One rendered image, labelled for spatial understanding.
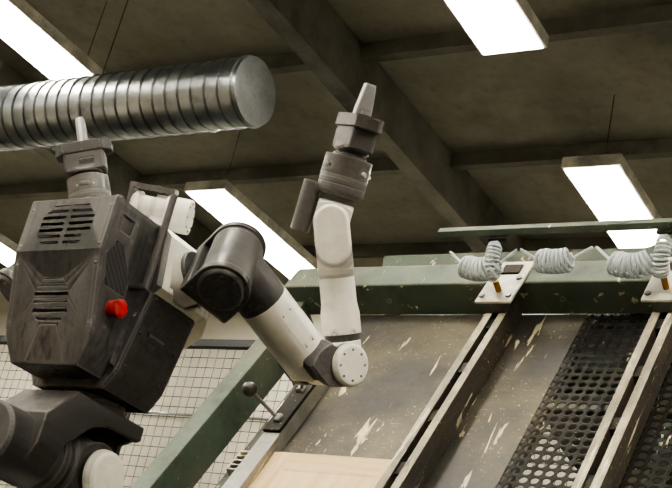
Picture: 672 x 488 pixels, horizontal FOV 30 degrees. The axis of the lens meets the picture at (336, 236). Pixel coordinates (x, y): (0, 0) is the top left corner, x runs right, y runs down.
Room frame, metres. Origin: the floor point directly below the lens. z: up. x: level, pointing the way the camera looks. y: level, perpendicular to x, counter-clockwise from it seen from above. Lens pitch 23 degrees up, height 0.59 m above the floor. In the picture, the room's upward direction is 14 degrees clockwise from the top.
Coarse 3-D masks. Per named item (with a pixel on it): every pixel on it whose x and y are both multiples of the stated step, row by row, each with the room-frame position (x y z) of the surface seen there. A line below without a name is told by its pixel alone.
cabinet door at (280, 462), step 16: (272, 464) 2.97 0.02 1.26; (288, 464) 2.94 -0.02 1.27; (304, 464) 2.92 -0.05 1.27; (320, 464) 2.90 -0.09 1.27; (336, 464) 2.87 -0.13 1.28; (352, 464) 2.85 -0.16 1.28; (368, 464) 2.83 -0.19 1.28; (384, 464) 2.81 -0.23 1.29; (256, 480) 2.95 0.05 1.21; (272, 480) 2.93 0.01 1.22; (288, 480) 2.91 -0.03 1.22; (304, 480) 2.88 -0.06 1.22; (320, 480) 2.86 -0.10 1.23; (336, 480) 2.84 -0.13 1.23; (352, 480) 2.82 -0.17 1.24; (368, 480) 2.80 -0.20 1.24
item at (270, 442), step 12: (312, 396) 3.08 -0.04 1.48; (300, 408) 3.05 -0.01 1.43; (312, 408) 3.09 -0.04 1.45; (300, 420) 3.06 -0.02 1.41; (264, 432) 3.03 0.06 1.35; (288, 432) 3.03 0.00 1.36; (264, 444) 3.00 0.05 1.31; (276, 444) 3.00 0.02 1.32; (252, 456) 2.98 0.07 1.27; (264, 456) 2.97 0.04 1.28; (240, 468) 2.97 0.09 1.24; (252, 468) 2.95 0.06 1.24; (228, 480) 2.95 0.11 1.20; (240, 480) 2.94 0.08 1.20; (252, 480) 2.95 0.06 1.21
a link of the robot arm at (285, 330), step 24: (264, 312) 2.03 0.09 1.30; (288, 312) 2.04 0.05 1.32; (264, 336) 2.07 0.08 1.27; (288, 336) 2.06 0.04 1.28; (312, 336) 2.08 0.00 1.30; (288, 360) 2.10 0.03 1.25; (312, 360) 2.09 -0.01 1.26; (336, 360) 2.10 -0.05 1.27; (360, 360) 2.13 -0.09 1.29; (336, 384) 2.12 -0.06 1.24
